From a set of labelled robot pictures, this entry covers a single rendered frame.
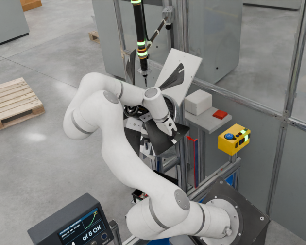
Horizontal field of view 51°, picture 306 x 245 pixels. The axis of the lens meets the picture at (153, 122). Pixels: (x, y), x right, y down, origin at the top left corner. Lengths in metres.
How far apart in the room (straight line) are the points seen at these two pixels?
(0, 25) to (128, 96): 6.14
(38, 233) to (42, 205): 1.88
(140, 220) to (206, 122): 1.31
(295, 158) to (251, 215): 1.00
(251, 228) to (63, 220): 0.69
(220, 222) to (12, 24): 6.61
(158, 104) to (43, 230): 0.67
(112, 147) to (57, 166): 2.48
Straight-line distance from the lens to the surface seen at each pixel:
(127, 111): 1.83
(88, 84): 1.13
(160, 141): 1.65
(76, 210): 1.27
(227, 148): 1.79
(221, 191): 1.38
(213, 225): 1.24
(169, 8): 2.18
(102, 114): 0.99
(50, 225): 1.26
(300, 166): 2.26
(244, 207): 1.32
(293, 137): 2.16
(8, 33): 7.37
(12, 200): 3.32
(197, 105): 2.26
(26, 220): 3.08
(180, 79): 1.66
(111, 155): 1.02
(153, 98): 1.38
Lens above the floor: 2.17
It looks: 35 degrees down
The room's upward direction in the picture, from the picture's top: 7 degrees counter-clockwise
